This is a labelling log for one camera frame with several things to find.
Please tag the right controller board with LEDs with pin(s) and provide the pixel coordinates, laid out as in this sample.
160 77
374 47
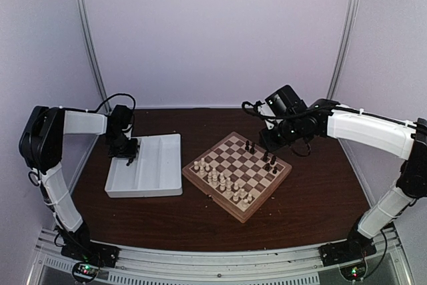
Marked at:
353 272

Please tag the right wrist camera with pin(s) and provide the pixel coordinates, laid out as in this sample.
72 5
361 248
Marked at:
264 109

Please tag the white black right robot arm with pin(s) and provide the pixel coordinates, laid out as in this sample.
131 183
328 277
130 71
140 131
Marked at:
289 119

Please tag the white plastic sorting tray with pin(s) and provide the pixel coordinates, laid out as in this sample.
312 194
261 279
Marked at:
155 172

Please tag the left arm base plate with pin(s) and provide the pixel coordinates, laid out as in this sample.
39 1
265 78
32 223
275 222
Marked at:
97 255

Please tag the aluminium right corner post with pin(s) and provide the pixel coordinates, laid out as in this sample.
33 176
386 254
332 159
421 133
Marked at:
350 18

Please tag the left controller board with LEDs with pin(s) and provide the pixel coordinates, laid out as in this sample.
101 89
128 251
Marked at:
84 272

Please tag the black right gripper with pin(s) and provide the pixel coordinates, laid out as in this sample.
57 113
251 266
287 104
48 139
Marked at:
269 143

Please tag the wooden chess board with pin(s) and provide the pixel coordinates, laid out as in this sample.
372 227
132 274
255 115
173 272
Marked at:
232 146

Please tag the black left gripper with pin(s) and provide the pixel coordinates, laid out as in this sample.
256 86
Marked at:
130 154

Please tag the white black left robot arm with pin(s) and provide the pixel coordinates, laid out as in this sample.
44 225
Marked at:
41 146

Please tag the aluminium front frame rail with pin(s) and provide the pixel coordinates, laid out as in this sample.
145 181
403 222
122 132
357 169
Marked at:
299 265

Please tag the controller board with leds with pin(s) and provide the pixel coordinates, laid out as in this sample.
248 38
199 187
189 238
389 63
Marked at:
84 272
353 272

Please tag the aluminium left corner post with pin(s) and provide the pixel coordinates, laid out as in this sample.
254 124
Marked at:
90 49

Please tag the white chess pieces group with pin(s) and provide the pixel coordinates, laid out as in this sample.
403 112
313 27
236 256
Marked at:
225 182

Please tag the aluminium corner post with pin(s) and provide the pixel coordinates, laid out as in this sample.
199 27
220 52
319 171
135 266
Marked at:
350 18
90 49

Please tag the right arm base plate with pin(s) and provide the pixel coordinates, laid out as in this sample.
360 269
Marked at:
345 251

